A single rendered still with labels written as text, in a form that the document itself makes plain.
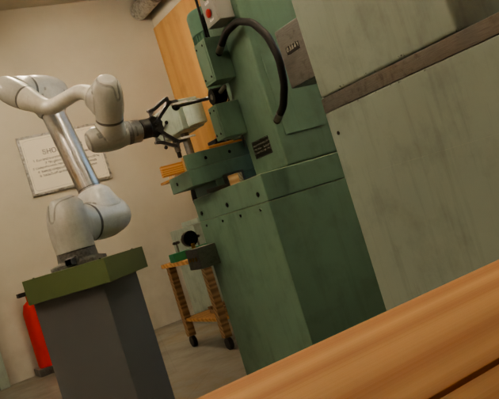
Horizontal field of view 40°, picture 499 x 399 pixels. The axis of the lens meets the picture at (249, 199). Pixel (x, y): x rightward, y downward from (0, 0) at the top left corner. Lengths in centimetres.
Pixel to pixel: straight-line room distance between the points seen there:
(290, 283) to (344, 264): 20
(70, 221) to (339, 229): 104
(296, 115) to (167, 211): 348
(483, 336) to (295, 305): 191
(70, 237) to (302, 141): 99
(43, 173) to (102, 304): 289
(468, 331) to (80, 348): 240
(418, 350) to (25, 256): 502
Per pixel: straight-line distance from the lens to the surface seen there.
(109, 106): 248
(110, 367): 263
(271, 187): 215
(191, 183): 245
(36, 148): 540
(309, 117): 228
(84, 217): 272
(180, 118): 482
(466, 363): 27
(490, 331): 31
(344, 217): 228
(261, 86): 224
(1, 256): 524
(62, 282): 259
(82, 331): 264
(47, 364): 513
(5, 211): 529
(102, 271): 251
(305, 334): 220
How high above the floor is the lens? 71
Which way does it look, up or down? 1 degrees up
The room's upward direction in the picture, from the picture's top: 17 degrees counter-clockwise
